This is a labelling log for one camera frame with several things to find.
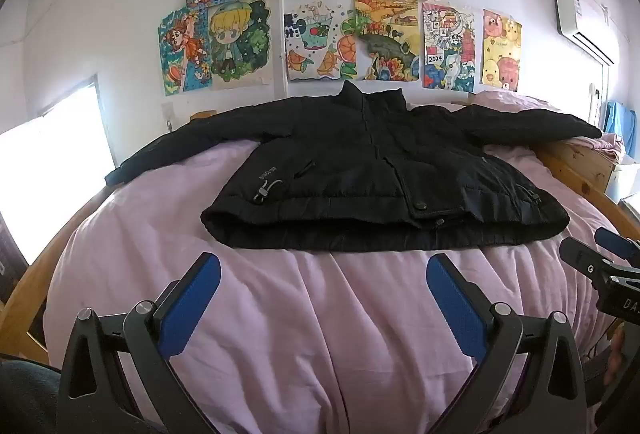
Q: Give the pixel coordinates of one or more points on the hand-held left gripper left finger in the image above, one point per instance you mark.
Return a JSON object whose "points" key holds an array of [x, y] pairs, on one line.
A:
{"points": [[192, 304]]}

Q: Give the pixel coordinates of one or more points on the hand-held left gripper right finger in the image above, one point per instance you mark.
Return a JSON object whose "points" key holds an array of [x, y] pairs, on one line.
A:
{"points": [[455, 304]]}

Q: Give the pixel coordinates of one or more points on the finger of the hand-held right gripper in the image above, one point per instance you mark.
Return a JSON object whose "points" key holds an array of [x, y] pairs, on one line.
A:
{"points": [[582, 256], [617, 242]]}

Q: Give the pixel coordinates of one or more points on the black padded jacket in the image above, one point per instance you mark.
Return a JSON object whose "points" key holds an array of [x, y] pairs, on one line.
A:
{"points": [[375, 163]]}

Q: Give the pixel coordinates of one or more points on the person's right hand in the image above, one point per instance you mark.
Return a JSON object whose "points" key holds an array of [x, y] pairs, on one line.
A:
{"points": [[618, 356]]}

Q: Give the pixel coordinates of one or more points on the white storage box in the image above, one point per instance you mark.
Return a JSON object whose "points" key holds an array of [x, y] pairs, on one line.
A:
{"points": [[625, 181]]}

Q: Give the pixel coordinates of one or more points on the pink duvet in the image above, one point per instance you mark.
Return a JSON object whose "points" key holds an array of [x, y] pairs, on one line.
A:
{"points": [[300, 314]]}

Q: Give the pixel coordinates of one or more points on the blue cloth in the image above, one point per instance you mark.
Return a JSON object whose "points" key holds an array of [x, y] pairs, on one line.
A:
{"points": [[614, 121]]}

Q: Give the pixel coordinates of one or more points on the person's leg in dark trousers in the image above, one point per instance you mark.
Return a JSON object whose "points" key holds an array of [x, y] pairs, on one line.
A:
{"points": [[25, 399]]}

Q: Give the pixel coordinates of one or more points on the bright window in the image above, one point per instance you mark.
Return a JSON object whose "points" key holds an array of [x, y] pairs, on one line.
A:
{"points": [[55, 163]]}

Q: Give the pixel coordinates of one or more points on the white air conditioner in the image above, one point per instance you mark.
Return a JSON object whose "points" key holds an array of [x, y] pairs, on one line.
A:
{"points": [[582, 26]]}

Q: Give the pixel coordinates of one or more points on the pink yellow round animals drawing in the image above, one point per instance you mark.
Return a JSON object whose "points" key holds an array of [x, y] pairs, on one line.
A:
{"points": [[501, 51]]}

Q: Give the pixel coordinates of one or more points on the red buildings collage drawing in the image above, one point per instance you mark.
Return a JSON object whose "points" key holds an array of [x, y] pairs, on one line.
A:
{"points": [[447, 46]]}

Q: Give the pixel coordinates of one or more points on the orange-dress girl blue drawing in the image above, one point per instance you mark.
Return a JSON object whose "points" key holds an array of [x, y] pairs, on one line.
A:
{"points": [[182, 53]]}

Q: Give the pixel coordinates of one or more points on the blond figure green drawing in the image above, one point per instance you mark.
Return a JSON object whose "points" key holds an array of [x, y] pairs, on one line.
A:
{"points": [[237, 43]]}

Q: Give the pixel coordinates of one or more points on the colourful landscape drawing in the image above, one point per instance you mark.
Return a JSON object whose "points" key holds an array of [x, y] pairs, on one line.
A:
{"points": [[387, 38]]}

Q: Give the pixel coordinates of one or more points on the turtles and orange slices drawing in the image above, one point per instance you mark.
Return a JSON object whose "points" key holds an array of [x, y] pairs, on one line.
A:
{"points": [[320, 38]]}

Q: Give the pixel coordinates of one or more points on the wooden bed frame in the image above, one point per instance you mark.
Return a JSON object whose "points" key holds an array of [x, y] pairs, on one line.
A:
{"points": [[575, 163]]}

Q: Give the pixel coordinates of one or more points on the white wall hook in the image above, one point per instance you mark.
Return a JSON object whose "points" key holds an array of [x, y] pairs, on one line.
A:
{"points": [[169, 116]]}

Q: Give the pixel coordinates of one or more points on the white wall conduit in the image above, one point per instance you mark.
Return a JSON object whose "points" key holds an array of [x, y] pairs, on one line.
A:
{"points": [[283, 78]]}

